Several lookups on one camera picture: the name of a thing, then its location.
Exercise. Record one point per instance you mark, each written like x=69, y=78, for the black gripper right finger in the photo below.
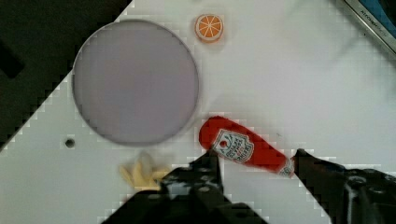
x=348, y=196

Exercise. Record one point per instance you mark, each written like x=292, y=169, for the yellow plush banana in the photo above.
x=143, y=173

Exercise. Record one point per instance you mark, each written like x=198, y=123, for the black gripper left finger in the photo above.
x=188, y=195

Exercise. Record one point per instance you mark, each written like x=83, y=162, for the round lavender plate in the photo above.
x=135, y=83

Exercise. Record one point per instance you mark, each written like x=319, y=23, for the red plush ketchup bottle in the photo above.
x=239, y=144

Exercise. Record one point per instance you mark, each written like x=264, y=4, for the toaster oven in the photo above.
x=377, y=16

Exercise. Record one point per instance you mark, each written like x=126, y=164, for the orange slice toy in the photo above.
x=209, y=28

